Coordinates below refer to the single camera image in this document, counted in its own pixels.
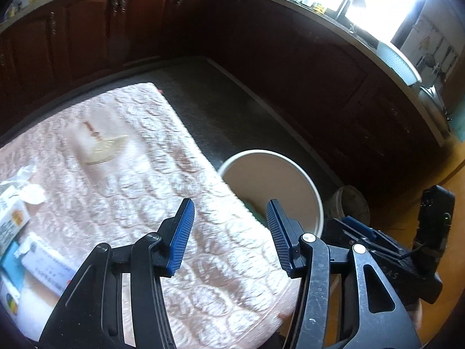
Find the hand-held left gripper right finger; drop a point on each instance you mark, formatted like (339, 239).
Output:
(279, 240)

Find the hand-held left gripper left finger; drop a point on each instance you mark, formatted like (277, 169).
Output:
(181, 236)

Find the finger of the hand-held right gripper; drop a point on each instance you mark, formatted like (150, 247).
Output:
(334, 234)
(358, 225)

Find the large white bucket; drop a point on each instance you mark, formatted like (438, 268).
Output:
(269, 181)

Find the white drink carton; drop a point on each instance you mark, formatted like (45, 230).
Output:
(11, 218)

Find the light blue packet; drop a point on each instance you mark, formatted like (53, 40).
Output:
(11, 265)

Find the small dirty white bucket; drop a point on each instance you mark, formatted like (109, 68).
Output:
(348, 203)

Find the pink quilted blanket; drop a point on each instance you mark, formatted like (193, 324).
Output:
(145, 174)

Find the metal kettle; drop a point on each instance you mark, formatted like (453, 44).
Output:
(432, 96)

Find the white printed paper box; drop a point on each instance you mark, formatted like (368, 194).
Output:
(43, 265)

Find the crumpled white paper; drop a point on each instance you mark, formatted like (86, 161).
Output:
(34, 192)

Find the white perforated basket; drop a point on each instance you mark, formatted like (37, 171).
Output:
(397, 61)

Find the dark wooden kitchen cabinets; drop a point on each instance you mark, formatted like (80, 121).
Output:
(290, 61)

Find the white packet with yellow mark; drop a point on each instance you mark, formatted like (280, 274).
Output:
(9, 298)

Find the black desk lamp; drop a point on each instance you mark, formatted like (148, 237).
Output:
(347, 3)

